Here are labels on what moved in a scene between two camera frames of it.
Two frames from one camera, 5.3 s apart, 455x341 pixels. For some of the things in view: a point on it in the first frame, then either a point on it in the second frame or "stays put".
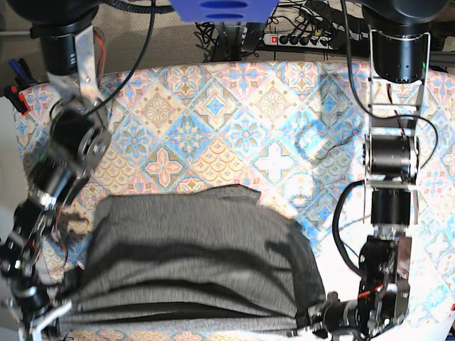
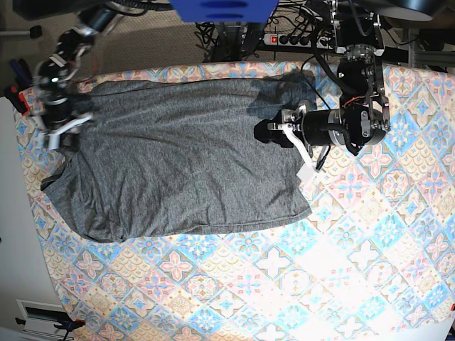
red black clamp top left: (17, 99) stays put
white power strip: (308, 40) stays put
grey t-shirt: (213, 260) → (176, 155)
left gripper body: (30, 296) → (56, 110)
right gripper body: (337, 315) → (319, 128)
